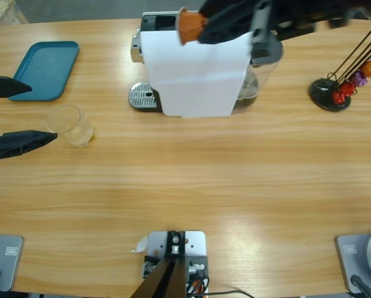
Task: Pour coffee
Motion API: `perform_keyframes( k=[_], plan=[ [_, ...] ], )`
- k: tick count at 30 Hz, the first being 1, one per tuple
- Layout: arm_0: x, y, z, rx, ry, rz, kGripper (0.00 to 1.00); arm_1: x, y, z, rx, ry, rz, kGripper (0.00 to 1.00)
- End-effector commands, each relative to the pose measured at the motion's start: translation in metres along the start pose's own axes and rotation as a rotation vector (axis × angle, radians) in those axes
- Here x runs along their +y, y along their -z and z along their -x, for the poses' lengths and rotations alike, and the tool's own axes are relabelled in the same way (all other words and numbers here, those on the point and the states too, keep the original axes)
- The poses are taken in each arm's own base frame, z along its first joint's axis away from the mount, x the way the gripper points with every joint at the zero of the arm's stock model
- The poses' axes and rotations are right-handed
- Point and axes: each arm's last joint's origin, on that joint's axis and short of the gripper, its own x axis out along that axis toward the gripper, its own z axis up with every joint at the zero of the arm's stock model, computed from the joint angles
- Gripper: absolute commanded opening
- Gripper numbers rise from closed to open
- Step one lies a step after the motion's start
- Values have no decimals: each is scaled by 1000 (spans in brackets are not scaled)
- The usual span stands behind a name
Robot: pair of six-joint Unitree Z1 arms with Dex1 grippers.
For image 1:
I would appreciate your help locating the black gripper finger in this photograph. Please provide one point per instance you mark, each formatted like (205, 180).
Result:
(17, 142)
(5, 87)

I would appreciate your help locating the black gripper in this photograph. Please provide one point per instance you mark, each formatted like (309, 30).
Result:
(262, 21)

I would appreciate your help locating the orange coffee capsule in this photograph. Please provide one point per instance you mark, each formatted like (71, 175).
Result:
(370, 68)
(191, 26)

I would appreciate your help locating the clear drinking glass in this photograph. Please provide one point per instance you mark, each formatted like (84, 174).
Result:
(73, 130)

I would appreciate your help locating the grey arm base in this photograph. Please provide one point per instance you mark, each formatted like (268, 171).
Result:
(8, 257)
(353, 257)

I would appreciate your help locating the white capsule coffee machine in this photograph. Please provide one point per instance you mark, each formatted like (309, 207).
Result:
(197, 80)

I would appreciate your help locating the red coffee capsule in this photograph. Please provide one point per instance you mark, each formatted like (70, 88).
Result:
(339, 97)
(348, 87)

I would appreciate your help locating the purple coffee capsule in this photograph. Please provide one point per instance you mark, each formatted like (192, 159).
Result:
(358, 79)

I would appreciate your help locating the teal plastic tray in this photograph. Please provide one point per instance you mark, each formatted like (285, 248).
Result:
(48, 68)

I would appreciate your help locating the clear water tank dark lid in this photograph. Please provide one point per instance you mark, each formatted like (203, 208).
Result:
(266, 71)

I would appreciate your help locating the wooden crate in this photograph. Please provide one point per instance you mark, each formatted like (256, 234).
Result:
(2, 14)

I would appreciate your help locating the white paper tag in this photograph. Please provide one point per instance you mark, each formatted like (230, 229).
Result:
(140, 245)

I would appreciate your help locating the grey camera mount plate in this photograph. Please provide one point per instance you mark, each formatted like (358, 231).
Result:
(194, 245)

